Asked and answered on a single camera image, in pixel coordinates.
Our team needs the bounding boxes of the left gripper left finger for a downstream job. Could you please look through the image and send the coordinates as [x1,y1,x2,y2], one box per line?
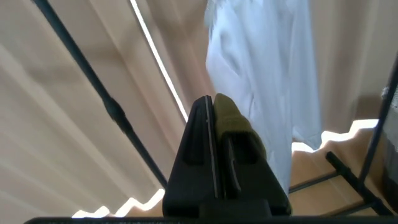
[162,95,222,218]

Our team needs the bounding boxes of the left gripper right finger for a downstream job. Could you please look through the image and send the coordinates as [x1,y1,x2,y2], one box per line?
[219,130,290,218]

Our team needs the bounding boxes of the green garment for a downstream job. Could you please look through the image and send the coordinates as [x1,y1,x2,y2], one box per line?
[213,93,293,216]

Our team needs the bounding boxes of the pale grey shorts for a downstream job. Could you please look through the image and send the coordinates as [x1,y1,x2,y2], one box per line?
[203,0,323,196]

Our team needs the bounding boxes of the black clothes rack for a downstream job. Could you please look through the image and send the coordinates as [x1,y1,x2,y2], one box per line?
[32,0,398,217]

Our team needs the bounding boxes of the beige curtain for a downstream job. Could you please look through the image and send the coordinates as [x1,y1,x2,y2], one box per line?
[0,0,398,218]

